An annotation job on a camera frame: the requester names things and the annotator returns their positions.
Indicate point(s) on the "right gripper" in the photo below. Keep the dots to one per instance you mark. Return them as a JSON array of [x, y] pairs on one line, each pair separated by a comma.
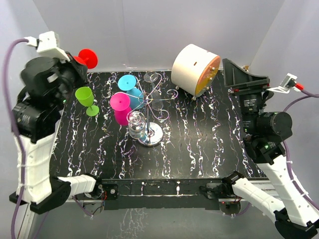
[[235, 77]]

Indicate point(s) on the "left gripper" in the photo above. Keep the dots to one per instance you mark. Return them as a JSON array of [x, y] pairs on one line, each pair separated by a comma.
[[80, 69]]

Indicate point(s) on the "red wine glass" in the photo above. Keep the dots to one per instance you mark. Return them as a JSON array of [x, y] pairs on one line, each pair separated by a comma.
[[87, 57]]

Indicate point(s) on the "green wine glass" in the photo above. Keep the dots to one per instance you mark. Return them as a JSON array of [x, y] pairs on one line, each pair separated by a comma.
[[85, 97]]

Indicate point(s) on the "pink wine glass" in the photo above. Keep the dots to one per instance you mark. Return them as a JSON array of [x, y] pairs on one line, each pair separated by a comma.
[[120, 103]]

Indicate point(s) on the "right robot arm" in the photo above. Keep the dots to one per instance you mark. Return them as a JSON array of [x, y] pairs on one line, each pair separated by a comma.
[[293, 213]]

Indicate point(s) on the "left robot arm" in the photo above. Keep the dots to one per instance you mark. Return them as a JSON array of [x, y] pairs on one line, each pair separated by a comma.
[[48, 83]]

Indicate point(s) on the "cyan wine glass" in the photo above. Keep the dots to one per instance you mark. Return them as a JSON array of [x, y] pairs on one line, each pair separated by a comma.
[[128, 84]]

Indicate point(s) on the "clear tumbler glass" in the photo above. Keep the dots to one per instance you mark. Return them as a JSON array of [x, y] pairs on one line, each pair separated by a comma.
[[137, 124]]

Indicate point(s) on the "chrome wine glass rack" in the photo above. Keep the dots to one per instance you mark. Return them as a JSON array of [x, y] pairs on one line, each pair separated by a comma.
[[154, 131]]

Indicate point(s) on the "white cylindrical stool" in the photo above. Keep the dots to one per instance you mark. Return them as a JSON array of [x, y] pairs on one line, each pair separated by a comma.
[[194, 69]]

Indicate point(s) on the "clear champagne flute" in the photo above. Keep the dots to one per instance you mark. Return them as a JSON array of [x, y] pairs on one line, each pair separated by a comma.
[[151, 77]]

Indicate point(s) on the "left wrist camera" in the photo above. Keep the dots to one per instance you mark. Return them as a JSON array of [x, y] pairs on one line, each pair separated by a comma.
[[49, 46]]

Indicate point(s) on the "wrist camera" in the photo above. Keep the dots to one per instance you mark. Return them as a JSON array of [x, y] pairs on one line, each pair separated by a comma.
[[49, 46], [289, 82]]

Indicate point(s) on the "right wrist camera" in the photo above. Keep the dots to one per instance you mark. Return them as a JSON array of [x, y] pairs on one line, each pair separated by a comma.
[[289, 82]]

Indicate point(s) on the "black base frame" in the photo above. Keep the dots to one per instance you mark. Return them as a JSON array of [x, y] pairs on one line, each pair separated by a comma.
[[165, 193]]

